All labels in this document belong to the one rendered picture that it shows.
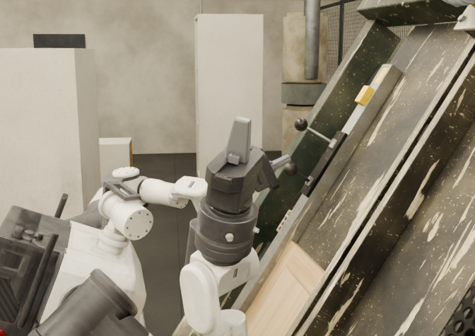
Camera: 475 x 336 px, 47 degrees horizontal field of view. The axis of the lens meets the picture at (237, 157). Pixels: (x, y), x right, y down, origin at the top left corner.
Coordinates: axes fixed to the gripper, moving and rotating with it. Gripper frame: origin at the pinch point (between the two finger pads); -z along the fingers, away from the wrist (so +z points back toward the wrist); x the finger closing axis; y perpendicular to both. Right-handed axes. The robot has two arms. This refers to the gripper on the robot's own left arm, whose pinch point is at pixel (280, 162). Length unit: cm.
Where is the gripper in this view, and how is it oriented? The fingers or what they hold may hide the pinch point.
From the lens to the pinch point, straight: 149.4
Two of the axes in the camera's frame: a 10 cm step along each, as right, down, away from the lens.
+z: -8.8, 4.5, -1.3
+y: 2.4, 1.9, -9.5
